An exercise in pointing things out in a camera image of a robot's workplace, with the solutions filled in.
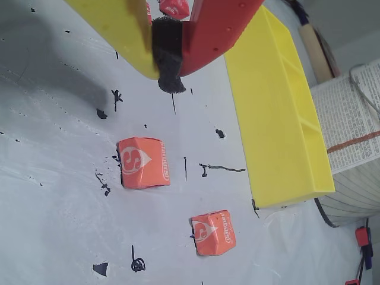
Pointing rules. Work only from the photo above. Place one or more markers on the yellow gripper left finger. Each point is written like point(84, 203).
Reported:
point(124, 29)

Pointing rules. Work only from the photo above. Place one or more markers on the red candy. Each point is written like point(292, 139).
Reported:
point(173, 6)

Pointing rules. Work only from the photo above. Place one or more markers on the yellow three-compartment box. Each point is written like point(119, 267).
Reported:
point(267, 118)

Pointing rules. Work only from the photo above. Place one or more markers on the orange candy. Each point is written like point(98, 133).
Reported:
point(213, 234)
point(142, 166)

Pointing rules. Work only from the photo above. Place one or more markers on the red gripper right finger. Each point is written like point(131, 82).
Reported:
point(213, 29)

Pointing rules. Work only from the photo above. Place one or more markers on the white printed paper bucket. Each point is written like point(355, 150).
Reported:
point(350, 124)

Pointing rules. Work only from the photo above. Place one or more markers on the white plastic table cover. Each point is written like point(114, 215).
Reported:
point(59, 207)

